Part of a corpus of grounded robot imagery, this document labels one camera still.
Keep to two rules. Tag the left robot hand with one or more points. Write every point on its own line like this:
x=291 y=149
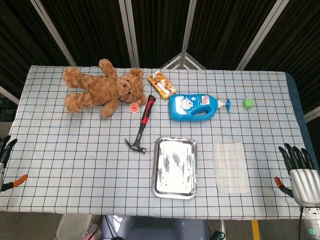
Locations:
x=7 y=146

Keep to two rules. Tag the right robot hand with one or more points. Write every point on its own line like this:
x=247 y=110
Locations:
x=303 y=180

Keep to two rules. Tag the white parchment paper sheet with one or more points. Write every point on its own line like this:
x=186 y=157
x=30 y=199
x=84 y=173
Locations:
x=231 y=168

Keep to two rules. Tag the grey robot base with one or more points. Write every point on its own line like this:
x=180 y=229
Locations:
x=155 y=228

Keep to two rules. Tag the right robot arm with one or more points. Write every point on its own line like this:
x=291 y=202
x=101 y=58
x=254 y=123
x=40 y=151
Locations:
x=311 y=220

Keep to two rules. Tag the silver metal tray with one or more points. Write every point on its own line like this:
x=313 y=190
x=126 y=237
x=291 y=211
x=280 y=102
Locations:
x=175 y=167

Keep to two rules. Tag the checkered white tablecloth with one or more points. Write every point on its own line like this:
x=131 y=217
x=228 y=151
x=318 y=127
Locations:
x=75 y=155

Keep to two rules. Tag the blue padded table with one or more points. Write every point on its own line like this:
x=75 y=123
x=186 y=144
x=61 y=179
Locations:
x=296 y=95

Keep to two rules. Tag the green cube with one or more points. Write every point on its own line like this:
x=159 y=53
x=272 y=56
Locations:
x=248 y=103

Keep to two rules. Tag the clear plastic container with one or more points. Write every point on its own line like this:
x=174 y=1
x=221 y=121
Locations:
x=72 y=226

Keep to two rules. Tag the brown teddy bear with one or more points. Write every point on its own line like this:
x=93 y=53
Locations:
x=100 y=87

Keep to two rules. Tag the round orange hang tag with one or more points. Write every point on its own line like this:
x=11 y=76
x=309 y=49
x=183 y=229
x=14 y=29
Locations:
x=134 y=107

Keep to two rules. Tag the blue detergent pump bottle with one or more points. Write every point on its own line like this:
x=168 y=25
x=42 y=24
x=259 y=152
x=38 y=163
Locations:
x=182 y=107

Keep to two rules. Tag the red black claw hammer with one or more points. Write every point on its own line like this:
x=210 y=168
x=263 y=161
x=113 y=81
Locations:
x=146 y=117

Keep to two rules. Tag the dark folding screen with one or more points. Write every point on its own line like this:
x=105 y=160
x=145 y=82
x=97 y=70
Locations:
x=95 y=30

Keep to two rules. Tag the yellow snack packet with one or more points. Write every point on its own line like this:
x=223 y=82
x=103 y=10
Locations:
x=162 y=85

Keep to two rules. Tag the white metal screen foot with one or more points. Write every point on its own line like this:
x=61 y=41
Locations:
x=183 y=61

